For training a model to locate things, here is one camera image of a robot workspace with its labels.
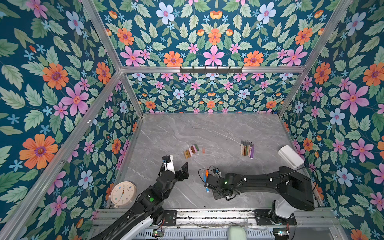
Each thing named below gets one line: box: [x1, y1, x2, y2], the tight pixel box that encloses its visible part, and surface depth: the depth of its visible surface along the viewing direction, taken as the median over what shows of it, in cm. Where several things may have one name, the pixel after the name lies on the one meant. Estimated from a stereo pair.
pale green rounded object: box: [228, 225, 247, 240], surface depth 68 cm
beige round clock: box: [108, 181, 137, 208], surface depth 81 cm
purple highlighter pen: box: [250, 143, 255, 160], surface depth 100 cm
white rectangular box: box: [277, 144, 305, 169], surface depth 93 cm
